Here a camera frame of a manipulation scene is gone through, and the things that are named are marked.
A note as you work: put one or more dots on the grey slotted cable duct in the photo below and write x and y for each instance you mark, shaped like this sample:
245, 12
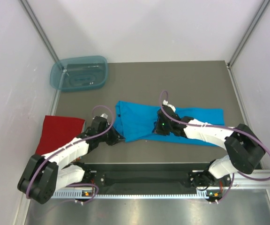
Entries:
87, 194

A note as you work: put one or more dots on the left aluminium corner post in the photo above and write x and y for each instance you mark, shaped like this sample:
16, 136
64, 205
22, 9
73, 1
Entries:
39, 29

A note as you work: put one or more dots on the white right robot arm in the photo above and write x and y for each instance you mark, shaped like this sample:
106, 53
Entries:
243, 152

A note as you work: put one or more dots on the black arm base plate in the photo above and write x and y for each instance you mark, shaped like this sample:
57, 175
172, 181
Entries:
190, 175

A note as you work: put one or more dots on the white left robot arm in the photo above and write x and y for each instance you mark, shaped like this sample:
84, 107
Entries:
45, 174

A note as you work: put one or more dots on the aluminium corner post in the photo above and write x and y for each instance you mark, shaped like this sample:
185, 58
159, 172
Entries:
39, 29
250, 29

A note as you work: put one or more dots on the teal plastic basin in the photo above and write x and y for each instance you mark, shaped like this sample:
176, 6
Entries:
79, 74

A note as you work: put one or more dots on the red folded t shirt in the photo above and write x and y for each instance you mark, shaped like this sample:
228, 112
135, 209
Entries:
57, 131

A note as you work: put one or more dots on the right aluminium corner post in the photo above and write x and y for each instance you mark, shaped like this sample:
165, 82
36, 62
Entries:
250, 29

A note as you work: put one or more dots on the blue t shirt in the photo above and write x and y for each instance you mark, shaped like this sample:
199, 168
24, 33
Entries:
136, 122

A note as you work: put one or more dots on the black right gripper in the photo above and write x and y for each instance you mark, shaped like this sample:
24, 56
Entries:
158, 130

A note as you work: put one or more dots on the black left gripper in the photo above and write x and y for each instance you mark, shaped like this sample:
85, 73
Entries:
116, 137

